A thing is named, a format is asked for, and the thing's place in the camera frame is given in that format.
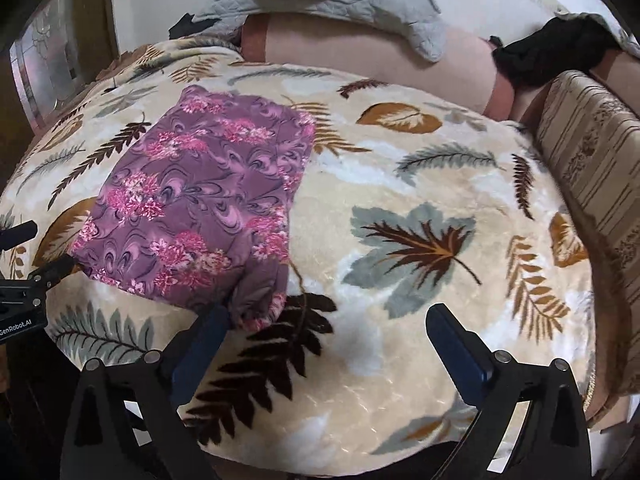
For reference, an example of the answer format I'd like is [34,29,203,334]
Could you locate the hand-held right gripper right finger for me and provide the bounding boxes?
[425,303,593,480]

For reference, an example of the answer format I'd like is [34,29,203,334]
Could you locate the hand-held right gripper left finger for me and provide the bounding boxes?
[59,304,232,480]

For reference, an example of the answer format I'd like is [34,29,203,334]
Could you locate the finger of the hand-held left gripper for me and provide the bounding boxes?
[0,220,39,252]
[27,254,77,290]

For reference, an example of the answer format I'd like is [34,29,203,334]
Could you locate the purple floral garment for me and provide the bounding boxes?
[69,85,317,332]

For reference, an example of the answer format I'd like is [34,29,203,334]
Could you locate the cream leaf-print blanket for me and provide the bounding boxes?
[0,42,597,467]

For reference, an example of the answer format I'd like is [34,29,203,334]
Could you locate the glass door cabinet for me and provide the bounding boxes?
[9,0,117,137]

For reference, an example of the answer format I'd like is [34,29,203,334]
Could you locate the beige striped cushion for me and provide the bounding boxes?
[534,70,640,423]

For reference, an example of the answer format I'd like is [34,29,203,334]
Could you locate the small black cloth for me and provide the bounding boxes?
[169,12,222,39]

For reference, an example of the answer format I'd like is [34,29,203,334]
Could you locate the pink bolster pillow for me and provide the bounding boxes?
[240,12,517,122]

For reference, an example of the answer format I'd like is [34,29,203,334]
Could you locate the large black cloth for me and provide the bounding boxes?
[491,16,622,89]

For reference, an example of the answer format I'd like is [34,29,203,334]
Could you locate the grey pillow with brown patch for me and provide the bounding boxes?
[192,0,449,64]

